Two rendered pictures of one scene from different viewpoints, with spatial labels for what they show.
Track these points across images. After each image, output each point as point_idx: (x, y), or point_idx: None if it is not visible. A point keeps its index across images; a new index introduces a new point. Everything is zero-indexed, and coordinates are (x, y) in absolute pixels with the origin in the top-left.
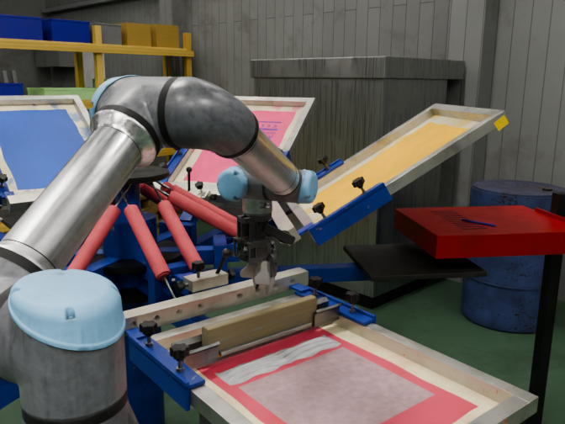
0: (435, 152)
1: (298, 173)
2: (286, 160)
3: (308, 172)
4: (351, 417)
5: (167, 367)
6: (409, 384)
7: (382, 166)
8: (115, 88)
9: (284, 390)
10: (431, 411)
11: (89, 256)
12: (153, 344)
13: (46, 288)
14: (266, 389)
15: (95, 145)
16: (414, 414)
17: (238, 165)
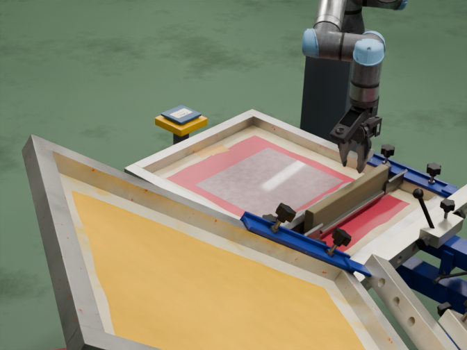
0: (160, 190)
1: (314, 24)
2: (319, 3)
3: (308, 28)
4: (255, 165)
5: (395, 161)
6: (213, 191)
7: (249, 321)
8: None
9: (308, 180)
10: (200, 172)
11: None
12: (429, 184)
13: None
14: (321, 180)
15: None
16: (212, 170)
17: (374, 38)
